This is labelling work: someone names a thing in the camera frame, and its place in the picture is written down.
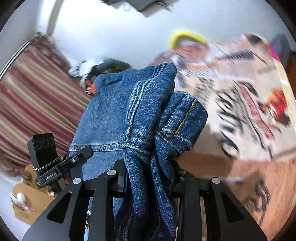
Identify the newspaper print blanket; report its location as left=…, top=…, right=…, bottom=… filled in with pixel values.
left=147, top=32, right=296, bottom=235

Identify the blue denim jacket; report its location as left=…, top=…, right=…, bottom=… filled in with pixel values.
left=69, top=63, right=207, bottom=240

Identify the dark backpack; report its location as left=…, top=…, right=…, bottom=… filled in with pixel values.
left=271, top=34, right=290, bottom=64

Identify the striped curtain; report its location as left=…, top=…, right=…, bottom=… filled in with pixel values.
left=1, top=34, right=91, bottom=177

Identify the yellow pillow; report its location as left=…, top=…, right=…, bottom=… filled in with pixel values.
left=169, top=31, right=207, bottom=50

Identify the orange box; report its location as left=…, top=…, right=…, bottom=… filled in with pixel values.
left=86, top=80, right=97, bottom=95

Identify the black wall monitor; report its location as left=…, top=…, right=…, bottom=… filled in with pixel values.
left=102, top=0, right=168, bottom=12

